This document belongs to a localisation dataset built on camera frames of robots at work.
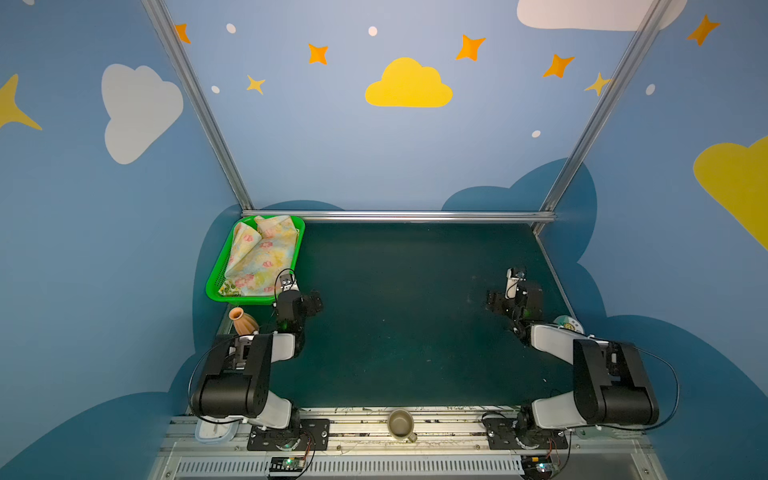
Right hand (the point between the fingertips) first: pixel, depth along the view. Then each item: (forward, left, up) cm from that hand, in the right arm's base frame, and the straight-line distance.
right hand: (507, 289), depth 95 cm
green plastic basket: (-6, +94, +2) cm, 95 cm away
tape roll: (-11, -15, +1) cm, 19 cm away
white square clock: (-45, +80, -2) cm, 92 cm away
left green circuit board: (-50, +60, -6) cm, 78 cm away
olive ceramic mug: (-40, +33, -6) cm, 52 cm away
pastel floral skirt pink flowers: (+12, +86, 0) cm, 87 cm away
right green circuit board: (-46, -1, -7) cm, 47 cm away
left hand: (-5, +65, +1) cm, 65 cm away
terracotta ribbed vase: (-19, +79, +3) cm, 81 cm away
